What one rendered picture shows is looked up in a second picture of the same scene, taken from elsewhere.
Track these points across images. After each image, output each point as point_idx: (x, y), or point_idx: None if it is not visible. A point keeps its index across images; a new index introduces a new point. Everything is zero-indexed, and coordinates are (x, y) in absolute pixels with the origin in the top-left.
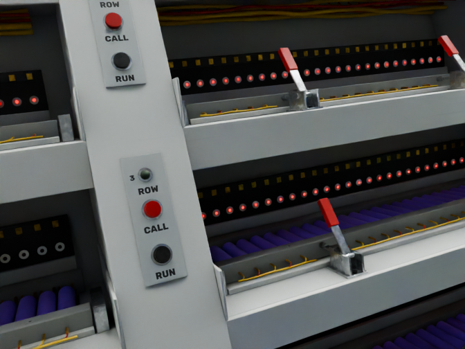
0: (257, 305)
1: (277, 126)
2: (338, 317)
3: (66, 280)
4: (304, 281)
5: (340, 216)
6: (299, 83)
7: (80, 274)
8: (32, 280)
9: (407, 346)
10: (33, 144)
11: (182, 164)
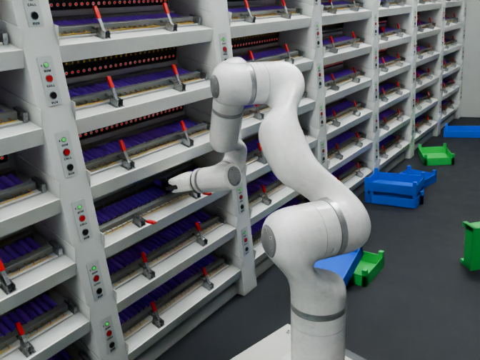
0: (248, 171)
1: (256, 126)
2: (261, 173)
3: (192, 165)
4: (254, 165)
5: (251, 141)
6: (258, 111)
7: (195, 163)
8: (183, 166)
9: (263, 180)
10: (207, 133)
11: (240, 138)
